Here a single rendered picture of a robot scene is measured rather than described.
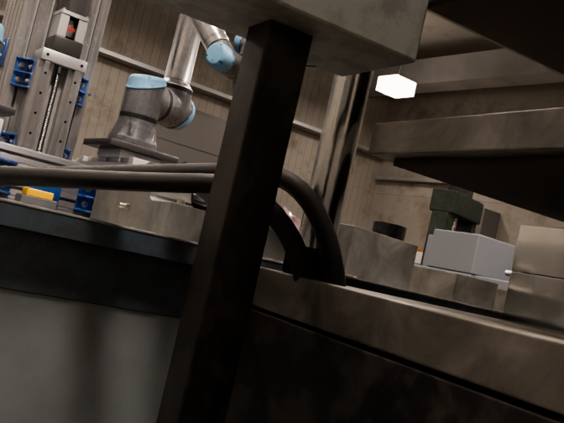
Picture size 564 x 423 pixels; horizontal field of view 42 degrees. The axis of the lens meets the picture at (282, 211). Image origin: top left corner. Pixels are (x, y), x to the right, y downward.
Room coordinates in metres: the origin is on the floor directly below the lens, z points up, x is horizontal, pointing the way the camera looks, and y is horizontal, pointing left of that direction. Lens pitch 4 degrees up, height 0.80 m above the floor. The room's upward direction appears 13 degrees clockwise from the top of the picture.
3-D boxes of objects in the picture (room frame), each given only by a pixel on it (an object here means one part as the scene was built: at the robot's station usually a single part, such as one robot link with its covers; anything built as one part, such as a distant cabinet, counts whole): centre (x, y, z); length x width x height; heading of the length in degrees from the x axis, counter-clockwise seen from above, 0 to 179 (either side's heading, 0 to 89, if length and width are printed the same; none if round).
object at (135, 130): (2.25, 0.49, 1.09); 0.15 x 0.15 x 0.10
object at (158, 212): (1.59, 0.20, 0.87); 0.50 x 0.26 x 0.14; 29
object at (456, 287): (2.00, -0.49, 0.84); 0.20 x 0.15 x 0.07; 29
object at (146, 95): (2.25, 0.49, 1.20); 0.13 x 0.12 x 0.14; 151
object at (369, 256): (1.84, -0.07, 0.86); 0.50 x 0.26 x 0.11; 46
